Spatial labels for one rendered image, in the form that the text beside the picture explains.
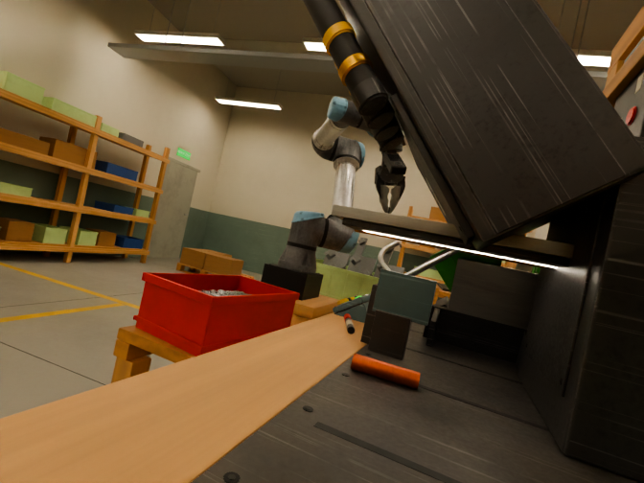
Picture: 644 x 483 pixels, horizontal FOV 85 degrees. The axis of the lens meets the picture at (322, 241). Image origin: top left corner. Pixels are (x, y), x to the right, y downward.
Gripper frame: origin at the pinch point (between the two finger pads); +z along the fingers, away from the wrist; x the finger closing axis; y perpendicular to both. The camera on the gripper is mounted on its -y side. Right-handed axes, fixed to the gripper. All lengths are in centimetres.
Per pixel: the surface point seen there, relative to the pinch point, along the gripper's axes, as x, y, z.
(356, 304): 13.1, -25.4, 23.9
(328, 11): 26, -59, -23
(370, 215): 17, -52, 3
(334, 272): 7, 68, 30
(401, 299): 10, -50, 17
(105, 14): 342, 490, -304
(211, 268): 174, 532, 98
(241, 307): 39, -33, 24
